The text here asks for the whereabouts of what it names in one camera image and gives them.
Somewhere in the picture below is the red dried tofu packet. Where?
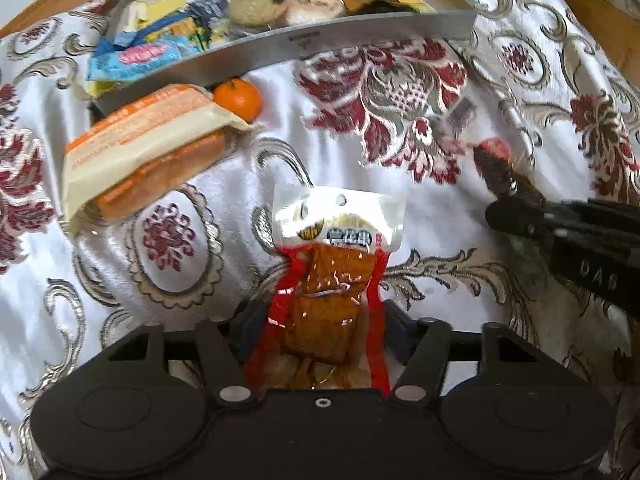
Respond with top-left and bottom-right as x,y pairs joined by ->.
244,185 -> 407,392

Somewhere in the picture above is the light blue snack packet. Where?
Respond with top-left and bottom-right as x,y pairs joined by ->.
86,40 -> 189,84

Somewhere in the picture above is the tangerine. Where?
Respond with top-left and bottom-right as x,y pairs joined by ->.
212,77 -> 264,124

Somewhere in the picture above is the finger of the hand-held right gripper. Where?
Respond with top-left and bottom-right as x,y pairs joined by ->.
485,199 -> 568,250

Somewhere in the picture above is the clear round biscuit packet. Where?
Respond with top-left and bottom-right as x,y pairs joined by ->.
229,0 -> 282,27

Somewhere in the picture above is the orange cracker packet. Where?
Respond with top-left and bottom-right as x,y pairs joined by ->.
61,84 -> 257,222

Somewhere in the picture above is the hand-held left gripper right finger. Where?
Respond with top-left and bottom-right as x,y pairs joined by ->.
382,301 -> 531,408

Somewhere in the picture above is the round white cake packet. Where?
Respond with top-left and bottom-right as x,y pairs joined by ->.
282,0 -> 347,25

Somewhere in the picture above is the grey metal tray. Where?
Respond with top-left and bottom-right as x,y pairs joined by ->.
90,0 -> 477,117

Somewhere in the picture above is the long dark blue packet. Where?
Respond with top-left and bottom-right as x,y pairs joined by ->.
186,0 -> 234,42

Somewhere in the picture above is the clear red dark meat packet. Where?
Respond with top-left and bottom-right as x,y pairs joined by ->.
435,100 -> 549,207

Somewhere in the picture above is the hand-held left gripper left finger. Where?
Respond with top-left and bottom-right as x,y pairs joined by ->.
107,310 -> 266,408

